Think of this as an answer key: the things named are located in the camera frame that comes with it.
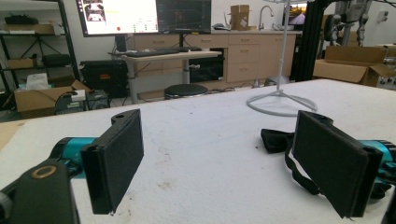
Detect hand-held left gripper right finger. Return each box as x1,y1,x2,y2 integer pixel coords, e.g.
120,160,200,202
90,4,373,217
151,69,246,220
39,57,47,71
292,110,396,218

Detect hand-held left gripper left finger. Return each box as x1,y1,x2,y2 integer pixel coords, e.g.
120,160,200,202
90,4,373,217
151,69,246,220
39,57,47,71
50,108,145,216

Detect black hard case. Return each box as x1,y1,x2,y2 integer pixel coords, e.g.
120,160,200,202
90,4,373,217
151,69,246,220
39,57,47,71
79,59,129,99

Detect large open cardboard box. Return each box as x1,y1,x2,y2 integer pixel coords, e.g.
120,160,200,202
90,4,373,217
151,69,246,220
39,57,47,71
312,45,396,88

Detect round black stool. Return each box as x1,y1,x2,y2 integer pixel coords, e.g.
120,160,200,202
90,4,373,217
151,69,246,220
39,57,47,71
163,83,209,100

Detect white plastic bag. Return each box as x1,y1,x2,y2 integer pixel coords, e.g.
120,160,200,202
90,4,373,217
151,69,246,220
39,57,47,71
25,73,50,91

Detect white metal stand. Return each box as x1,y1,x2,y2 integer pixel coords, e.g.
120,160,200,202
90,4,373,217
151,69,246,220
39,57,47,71
247,0,318,118

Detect black keyboard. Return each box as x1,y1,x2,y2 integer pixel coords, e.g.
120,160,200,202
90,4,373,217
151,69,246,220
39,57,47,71
124,49,190,59

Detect black bag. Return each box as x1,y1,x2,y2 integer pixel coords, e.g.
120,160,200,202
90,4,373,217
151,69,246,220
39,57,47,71
41,53,73,68

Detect light wooden desk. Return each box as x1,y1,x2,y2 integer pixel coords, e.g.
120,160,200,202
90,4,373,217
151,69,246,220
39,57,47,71
108,49,223,105

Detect black metal shelf rack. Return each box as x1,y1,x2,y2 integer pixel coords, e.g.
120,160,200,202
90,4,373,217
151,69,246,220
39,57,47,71
0,0,80,110

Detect black built-in appliance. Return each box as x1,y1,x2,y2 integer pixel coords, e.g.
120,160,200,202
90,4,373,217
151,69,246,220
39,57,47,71
188,47,225,84

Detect small cardboard box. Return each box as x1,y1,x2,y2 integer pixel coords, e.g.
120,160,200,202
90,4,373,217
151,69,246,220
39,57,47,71
7,58,35,70

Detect light wooden cabinet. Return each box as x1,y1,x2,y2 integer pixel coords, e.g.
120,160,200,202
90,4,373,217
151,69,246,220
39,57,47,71
133,30,297,91

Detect monitor with white screen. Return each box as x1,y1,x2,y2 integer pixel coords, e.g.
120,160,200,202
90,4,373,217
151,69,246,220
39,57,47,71
75,0,160,37

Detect small monitor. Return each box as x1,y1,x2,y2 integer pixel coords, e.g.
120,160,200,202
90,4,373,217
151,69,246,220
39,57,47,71
282,2,308,27

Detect flat cardboard box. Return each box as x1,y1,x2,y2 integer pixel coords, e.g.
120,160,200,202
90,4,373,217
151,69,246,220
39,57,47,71
3,22,57,35

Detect monitor with dark screen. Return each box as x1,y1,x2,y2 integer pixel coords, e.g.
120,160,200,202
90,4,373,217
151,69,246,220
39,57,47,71
155,0,213,35

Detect silver faucet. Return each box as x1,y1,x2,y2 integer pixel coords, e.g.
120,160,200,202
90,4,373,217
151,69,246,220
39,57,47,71
258,5,276,32

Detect tall cardboard box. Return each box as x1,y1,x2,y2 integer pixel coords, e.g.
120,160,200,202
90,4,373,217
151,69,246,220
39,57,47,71
229,4,252,32

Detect black cloth strap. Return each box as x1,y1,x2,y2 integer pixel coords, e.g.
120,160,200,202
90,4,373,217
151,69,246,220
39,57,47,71
261,128,321,196

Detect black metal frame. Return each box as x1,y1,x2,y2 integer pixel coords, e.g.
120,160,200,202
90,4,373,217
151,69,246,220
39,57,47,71
290,0,332,83

